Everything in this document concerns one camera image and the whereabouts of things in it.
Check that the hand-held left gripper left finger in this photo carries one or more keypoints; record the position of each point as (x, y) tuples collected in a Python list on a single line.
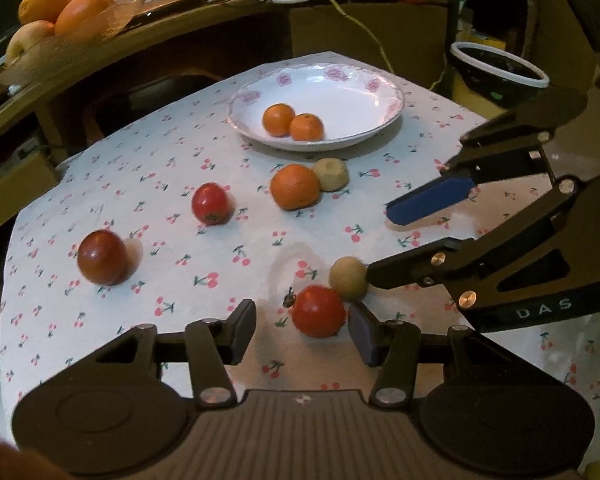
[(241, 332)]

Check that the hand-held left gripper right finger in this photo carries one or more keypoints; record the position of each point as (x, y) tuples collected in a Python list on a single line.
[(362, 332)]

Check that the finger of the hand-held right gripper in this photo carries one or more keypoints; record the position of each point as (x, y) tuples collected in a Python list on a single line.
[(430, 200), (410, 267)]

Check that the bright red tomato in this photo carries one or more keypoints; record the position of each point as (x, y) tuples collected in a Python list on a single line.
[(318, 311)]

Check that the beige round fruit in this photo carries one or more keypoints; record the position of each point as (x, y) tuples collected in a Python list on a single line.
[(346, 277)]

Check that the white floral rim plate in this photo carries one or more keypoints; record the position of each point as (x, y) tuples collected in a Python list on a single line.
[(345, 97)]

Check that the small dark stem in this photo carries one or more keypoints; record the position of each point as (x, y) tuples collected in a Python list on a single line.
[(288, 298)]

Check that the beige lumpy fruit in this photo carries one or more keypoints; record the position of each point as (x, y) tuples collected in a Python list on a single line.
[(334, 174)]

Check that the small red tomato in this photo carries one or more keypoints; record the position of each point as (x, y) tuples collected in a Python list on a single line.
[(210, 203)]

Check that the large orange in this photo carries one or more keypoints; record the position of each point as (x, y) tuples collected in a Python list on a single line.
[(295, 187)]

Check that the black bowl with white rim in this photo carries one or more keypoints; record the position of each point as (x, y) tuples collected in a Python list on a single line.
[(500, 77)]

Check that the small orange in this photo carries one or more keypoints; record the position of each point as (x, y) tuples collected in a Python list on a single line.
[(307, 127), (277, 119)]

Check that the dark red tomato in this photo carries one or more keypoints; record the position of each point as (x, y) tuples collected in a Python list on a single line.
[(102, 257)]

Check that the cherry print tablecloth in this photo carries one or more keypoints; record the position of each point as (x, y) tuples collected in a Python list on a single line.
[(180, 160)]

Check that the wooden side desk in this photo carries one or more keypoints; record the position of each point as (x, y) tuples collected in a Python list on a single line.
[(180, 40)]

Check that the fruit bowl on shelf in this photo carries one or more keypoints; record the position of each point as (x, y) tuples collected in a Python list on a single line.
[(85, 42)]

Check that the big orange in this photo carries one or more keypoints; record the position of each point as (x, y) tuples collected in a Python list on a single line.
[(82, 11), (42, 2)]

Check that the pale apple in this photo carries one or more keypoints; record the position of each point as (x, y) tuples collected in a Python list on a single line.
[(26, 40)]

